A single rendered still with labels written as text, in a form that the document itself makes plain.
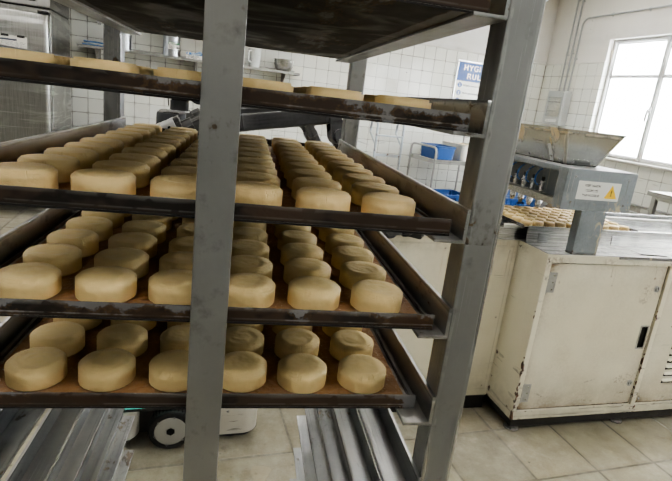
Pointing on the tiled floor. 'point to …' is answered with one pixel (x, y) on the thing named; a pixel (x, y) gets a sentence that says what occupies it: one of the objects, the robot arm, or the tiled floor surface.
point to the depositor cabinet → (584, 337)
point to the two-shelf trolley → (433, 161)
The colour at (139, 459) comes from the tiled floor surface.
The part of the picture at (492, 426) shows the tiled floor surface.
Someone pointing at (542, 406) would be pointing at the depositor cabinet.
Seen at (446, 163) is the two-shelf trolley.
